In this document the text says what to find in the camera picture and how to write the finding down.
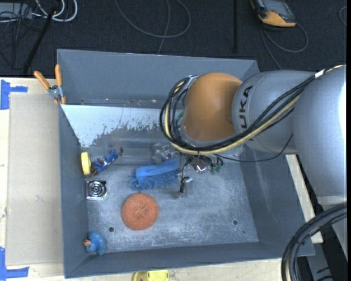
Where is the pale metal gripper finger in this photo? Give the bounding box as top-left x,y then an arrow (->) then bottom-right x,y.
154,152 -> 178,163
152,143 -> 176,155

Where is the blue fluffy duster cloth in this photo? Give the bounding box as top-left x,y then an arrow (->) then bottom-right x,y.
129,156 -> 181,191

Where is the grey metal bin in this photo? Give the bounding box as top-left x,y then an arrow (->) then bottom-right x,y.
56,49 -> 316,279

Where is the blue and red toy figure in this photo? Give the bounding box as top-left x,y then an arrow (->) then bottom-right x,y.
90,148 -> 125,177

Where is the orange round sponge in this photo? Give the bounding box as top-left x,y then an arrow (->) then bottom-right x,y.
121,193 -> 160,231

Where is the silver square metal grate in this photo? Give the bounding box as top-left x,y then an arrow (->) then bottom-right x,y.
85,180 -> 108,201

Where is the yellow round disc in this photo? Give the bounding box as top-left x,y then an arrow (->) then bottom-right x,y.
81,152 -> 92,176

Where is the blue toy duck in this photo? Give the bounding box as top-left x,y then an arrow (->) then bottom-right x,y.
82,230 -> 108,256

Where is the pale flat board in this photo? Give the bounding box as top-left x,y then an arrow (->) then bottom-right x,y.
5,92 -> 64,266

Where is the black cylinder on white bracket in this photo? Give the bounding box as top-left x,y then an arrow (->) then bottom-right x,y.
177,163 -> 194,194

